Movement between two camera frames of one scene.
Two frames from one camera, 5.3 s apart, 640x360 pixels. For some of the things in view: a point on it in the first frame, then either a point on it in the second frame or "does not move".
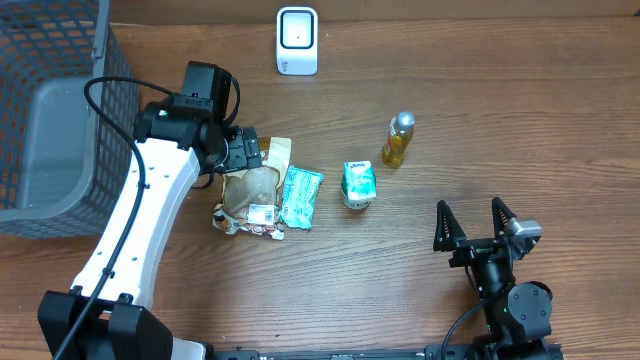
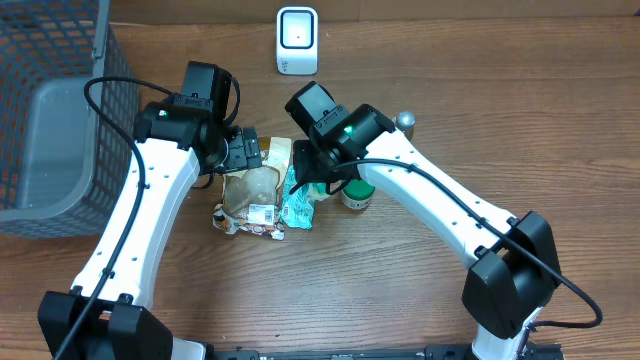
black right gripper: x=478 y=249 -> x=307 y=163
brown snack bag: x=250 y=196 does not move
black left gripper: x=245 y=146 does not move
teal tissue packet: x=300 y=191 does not move
